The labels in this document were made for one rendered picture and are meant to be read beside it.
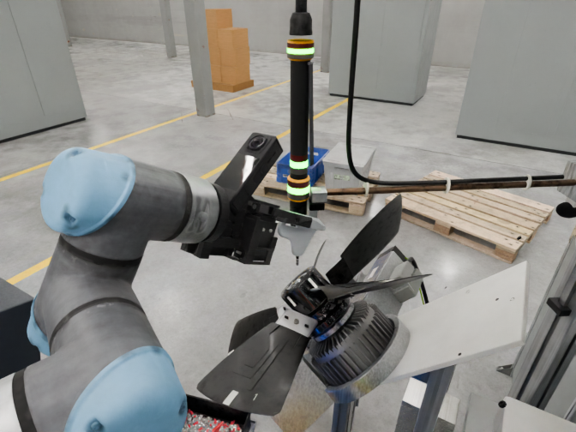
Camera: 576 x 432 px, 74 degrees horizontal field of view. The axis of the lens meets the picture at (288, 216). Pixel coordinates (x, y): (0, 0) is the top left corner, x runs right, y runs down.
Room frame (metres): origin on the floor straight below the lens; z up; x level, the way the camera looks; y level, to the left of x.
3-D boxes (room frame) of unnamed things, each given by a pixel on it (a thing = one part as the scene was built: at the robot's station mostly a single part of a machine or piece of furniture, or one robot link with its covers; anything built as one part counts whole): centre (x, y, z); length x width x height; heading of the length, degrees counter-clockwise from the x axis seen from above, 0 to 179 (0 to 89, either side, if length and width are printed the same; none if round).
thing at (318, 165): (3.86, -0.17, 0.25); 0.60 x 0.41 x 0.22; 157
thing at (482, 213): (3.21, -1.73, 0.07); 1.20 x 1.00 x 0.15; 44
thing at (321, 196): (0.67, -0.03, 1.49); 0.09 x 0.07 x 0.10; 95
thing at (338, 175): (3.66, -0.64, 0.31); 0.60 x 0.42 x 0.33; 157
